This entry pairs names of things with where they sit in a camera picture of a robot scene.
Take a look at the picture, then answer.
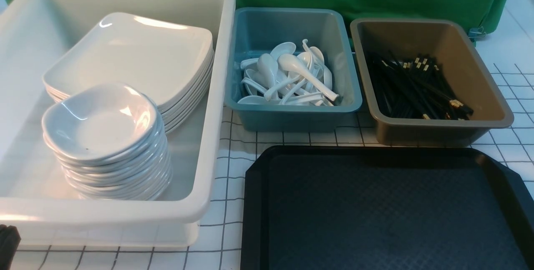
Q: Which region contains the pile of black chopsticks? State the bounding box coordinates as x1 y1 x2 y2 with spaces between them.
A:
366 50 474 121

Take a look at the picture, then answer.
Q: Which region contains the large white plastic tub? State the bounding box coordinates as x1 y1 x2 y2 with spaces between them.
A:
0 0 235 247

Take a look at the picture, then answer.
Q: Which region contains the brown plastic bin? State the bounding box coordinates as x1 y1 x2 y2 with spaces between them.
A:
350 18 514 148

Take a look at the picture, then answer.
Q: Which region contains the teal plastic bin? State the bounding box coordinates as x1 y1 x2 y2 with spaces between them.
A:
225 8 363 132

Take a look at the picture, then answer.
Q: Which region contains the binder clip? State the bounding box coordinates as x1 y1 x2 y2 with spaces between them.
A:
467 26 487 46

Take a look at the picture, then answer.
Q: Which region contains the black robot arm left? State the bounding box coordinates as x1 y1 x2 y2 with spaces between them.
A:
0 225 21 270

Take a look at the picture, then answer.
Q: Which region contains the stack of white sauce bowls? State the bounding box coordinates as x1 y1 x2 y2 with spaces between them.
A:
41 83 174 200

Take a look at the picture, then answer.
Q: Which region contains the large white square plate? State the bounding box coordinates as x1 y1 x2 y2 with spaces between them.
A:
43 12 213 111

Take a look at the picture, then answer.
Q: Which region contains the stack of white square plates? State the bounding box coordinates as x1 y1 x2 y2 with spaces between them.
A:
43 47 214 133

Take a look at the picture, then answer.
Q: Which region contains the black plastic serving tray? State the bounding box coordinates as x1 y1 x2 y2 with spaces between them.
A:
240 145 534 270

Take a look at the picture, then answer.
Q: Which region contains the pile of white spoons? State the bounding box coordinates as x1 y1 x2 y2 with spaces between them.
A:
237 39 342 106

